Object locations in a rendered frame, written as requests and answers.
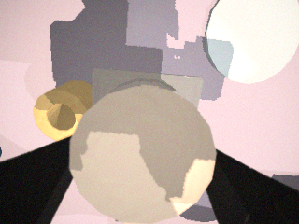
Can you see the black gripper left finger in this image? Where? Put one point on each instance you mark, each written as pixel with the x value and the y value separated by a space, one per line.
pixel 33 184

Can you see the yellow hollow cylinder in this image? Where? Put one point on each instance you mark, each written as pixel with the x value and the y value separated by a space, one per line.
pixel 58 111

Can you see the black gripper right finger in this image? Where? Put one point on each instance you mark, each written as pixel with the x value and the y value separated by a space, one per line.
pixel 241 195

